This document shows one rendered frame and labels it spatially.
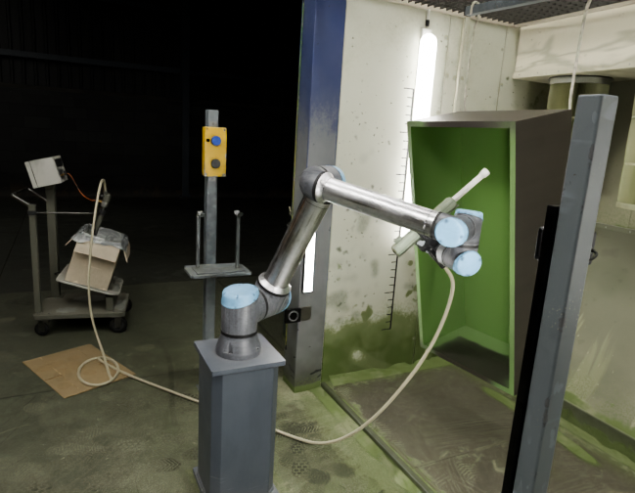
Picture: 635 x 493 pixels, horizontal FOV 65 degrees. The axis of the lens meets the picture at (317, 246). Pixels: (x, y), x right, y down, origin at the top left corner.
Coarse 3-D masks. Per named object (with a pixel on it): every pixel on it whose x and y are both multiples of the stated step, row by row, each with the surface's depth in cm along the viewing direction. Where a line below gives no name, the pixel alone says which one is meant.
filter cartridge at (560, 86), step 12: (552, 84) 310; (564, 84) 301; (576, 84) 296; (588, 84) 295; (600, 84) 294; (552, 96) 309; (564, 96) 301; (576, 96) 299; (552, 108) 309; (564, 108) 303
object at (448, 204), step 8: (480, 176) 197; (472, 184) 197; (464, 192) 197; (448, 200) 196; (456, 200) 197; (440, 208) 196; (448, 208) 196; (408, 232) 199; (400, 240) 198; (408, 240) 196; (416, 240) 197; (392, 248) 198; (400, 248) 196; (408, 248) 197; (440, 264) 202
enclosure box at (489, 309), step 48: (432, 144) 248; (480, 144) 246; (528, 144) 193; (432, 192) 254; (480, 192) 254; (528, 192) 199; (480, 240) 263; (528, 240) 206; (432, 288) 269; (480, 288) 272; (528, 288) 213; (432, 336) 277; (480, 336) 275
